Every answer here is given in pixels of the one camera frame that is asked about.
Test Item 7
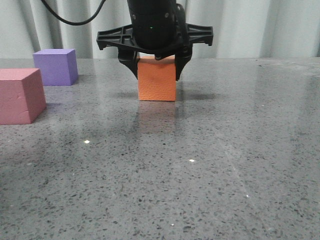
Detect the black cable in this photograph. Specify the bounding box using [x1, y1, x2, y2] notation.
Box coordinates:
[41, 0, 107, 26]

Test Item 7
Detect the red foam cube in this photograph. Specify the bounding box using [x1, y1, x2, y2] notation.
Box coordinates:
[0, 68, 46, 125]

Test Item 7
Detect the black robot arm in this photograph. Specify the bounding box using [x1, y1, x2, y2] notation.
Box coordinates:
[96, 0, 214, 80]

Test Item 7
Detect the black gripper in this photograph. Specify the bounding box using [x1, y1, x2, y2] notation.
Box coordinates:
[96, 9, 214, 81]

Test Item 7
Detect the purple foam cube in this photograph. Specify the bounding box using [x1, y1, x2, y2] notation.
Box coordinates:
[32, 49, 79, 86]

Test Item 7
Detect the orange foam cube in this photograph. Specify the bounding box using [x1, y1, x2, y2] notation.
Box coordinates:
[137, 56, 176, 102]

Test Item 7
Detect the grey-green curtain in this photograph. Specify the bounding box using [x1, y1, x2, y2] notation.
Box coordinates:
[0, 0, 320, 59]

